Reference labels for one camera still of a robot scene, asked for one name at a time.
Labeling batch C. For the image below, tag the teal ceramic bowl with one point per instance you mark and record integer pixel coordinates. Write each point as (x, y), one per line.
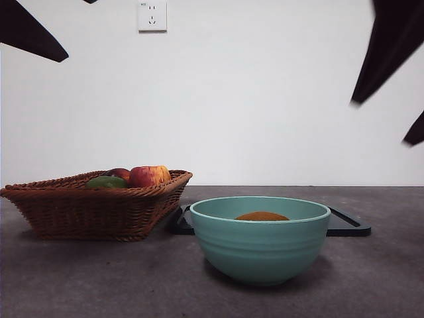
(261, 248)

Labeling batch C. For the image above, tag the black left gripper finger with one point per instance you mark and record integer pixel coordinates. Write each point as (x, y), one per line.
(90, 1)
(26, 33)

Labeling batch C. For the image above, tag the orange brown kiwifruit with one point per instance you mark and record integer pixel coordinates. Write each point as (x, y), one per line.
(261, 216)

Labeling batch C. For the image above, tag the black rectangular tray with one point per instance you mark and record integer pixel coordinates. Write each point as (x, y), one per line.
(344, 227)

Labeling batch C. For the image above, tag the red yellow apple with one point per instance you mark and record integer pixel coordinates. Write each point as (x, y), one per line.
(149, 175)

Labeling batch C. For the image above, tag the white wall socket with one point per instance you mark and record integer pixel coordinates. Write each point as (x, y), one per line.
(159, 16)

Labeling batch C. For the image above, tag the dark red fruit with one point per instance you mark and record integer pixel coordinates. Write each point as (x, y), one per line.
(119, 174)

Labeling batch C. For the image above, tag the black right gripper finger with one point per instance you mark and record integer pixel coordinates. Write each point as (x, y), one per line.
(391, 39)
(416, 134)

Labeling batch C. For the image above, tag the brown wicker basket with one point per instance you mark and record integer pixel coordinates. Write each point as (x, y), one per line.
(89, 212)

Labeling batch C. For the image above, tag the green fruit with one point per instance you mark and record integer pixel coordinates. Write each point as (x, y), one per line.
(106, 183)

